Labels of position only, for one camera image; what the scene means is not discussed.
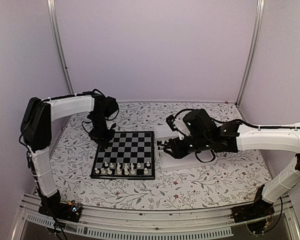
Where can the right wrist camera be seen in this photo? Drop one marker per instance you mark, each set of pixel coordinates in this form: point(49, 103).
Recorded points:
point(174, 123)

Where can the aluminium front rail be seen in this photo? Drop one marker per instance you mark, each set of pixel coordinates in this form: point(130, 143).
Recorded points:
point(120, 224)

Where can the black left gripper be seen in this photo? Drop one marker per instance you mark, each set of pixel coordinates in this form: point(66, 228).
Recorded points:
point(103, 141)

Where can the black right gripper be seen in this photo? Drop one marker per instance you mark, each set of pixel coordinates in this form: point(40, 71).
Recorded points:
point(178, 152)

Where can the black grey chessboard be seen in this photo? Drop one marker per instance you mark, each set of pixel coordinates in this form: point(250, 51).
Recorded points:
point(129, 147)

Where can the metal frame post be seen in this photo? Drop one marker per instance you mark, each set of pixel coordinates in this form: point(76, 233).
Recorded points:
point(52, 13)
point(252, 50)

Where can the white plastic tray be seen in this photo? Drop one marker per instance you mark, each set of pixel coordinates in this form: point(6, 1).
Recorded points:
point(168, 163)

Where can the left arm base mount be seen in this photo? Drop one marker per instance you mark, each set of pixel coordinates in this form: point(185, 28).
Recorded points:
point(61, 208)

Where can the black chess pieces pile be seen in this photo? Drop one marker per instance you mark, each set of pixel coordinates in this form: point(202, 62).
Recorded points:
point(161, 144)

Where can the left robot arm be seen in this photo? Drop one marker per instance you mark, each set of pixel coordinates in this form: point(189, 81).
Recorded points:
point(36, 132)

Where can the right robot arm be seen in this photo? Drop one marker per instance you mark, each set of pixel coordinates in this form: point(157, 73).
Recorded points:
point(198, 132)

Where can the left metal frame post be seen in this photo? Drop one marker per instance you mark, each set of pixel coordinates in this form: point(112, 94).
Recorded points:
point(52, 13)

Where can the floral table mat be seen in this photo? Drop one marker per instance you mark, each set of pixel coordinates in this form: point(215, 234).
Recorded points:
point(233, 179)

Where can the right metal frame post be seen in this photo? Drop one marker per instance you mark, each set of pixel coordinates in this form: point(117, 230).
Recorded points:
point(252, 50)

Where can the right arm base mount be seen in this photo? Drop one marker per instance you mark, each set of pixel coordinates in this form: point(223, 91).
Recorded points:
point(257, 216)

